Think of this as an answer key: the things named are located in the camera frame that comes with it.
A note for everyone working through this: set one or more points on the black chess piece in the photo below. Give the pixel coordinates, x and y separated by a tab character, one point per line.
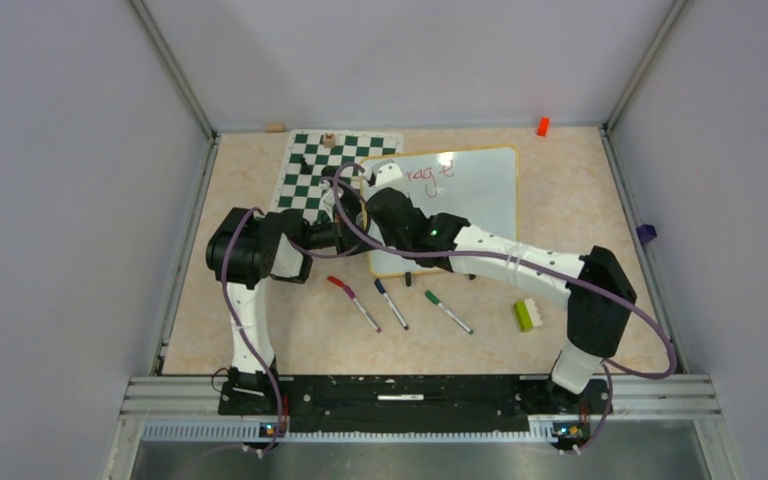
305	167

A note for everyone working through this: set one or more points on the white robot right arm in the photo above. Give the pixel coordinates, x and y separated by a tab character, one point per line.
593	288

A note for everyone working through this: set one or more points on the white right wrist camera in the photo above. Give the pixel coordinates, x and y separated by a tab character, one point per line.
388	174

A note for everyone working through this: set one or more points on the blue capped marker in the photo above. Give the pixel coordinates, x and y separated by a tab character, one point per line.
391	304

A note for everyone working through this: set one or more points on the orange block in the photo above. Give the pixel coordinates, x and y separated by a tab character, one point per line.
543	127

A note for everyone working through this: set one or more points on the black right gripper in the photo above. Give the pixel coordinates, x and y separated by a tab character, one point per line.
387	239

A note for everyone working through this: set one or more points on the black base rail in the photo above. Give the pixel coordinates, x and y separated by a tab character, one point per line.
409	404

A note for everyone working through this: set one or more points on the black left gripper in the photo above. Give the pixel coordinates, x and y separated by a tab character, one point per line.
343	233

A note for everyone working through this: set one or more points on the yellow framed whiteboard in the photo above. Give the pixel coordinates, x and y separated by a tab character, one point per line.
478	184

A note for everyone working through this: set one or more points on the green capped marker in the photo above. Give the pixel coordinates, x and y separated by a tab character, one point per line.
451	314

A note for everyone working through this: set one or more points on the small wooden block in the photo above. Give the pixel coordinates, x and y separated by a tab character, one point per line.
275	128

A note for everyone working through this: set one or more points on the green white chess mat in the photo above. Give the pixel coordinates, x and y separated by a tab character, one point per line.
296	191

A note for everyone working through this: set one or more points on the green white lego brick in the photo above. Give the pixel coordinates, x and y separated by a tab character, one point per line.
527	315

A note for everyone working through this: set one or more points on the purple capped marker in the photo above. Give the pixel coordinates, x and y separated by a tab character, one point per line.
364	312

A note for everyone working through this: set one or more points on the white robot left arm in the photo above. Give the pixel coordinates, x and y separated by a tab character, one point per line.
245	252

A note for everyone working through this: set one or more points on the red marker cap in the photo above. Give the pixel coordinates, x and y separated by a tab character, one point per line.
336	281

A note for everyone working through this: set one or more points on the purple block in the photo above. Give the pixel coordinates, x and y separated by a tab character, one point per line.
646	233

